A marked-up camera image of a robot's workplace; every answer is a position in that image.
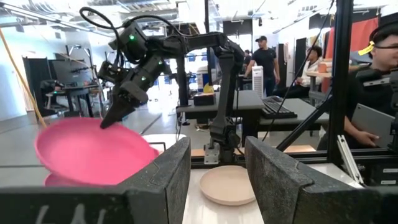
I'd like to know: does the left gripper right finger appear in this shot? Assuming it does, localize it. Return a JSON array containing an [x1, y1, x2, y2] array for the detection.
[[244, 136, 398, 224]]

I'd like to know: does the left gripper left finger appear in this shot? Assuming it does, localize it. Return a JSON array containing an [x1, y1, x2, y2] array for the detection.
[[0, 136, 192, 224]]

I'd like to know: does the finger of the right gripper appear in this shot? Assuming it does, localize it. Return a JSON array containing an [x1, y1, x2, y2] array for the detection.
[[99, 93, 137, 129]]

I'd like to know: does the magenta plate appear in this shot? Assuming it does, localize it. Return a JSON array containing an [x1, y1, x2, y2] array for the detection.
[[34, 117, 161, 187]]

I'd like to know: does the grey-beige plate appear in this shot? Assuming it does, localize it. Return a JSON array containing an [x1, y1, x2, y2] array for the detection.
[[199, 165, 256, 207]]

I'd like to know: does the black workstation desk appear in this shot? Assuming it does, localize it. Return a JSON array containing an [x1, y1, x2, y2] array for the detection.
[[23, 55, 100, 118]]

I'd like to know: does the black box device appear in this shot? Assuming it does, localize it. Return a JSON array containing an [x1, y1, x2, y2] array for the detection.
[[193, 92, 217, 107]]

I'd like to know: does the silver aluminium extrusion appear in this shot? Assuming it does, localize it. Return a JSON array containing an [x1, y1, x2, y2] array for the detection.
[[336, 134, 364, 185]]

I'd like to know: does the black keyboard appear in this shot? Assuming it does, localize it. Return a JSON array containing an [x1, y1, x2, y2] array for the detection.
[[261, 96, 299, 119]]

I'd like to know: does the grey desk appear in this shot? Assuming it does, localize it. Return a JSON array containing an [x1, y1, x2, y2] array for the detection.
[[257, 98, 330, 131], [175, 90, 266, 147]]

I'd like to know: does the person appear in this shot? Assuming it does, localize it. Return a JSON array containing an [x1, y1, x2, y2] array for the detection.
[[273, 45, 324, 100], [242, 49, 253, 78], [317, 20, 398, 152], [243, 35, 280, 98]]

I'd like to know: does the white tower appliance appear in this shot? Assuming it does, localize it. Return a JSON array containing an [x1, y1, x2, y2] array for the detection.
[[251, 65, 264, 100]]

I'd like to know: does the grey tablet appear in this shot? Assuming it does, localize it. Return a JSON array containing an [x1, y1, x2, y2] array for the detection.
[[351, 103, 396, 149]]

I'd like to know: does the yellow tape tag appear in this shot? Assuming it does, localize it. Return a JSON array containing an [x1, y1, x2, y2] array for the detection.
[[358, 41, 376, 57]]

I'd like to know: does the red curtain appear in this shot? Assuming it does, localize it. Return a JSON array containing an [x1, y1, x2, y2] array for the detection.
[[322, 17, 380, 94]]

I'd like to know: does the yellow hanging cable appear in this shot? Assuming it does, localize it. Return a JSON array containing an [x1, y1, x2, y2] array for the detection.
[[0, 27, 47, 129]]

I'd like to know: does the black metal frame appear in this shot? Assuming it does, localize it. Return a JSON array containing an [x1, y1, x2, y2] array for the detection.
[[190, 0, 398, 187]]

